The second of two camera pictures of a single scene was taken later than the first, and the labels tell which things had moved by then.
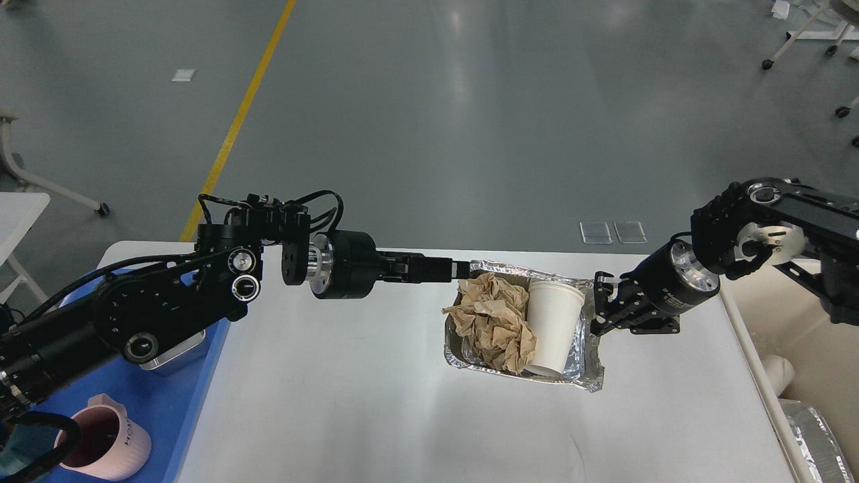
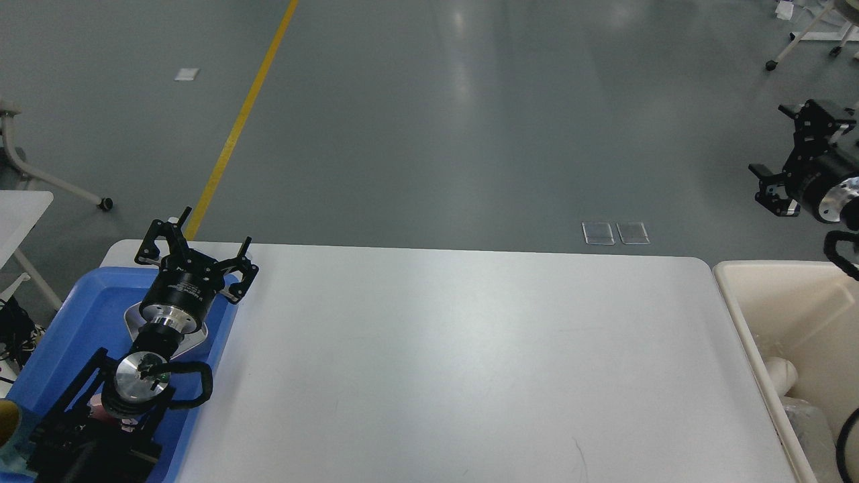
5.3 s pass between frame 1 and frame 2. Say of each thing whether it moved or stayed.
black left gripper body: moved
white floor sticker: stayed
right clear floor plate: stayed
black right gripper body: moved
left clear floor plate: stayed
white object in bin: stayed
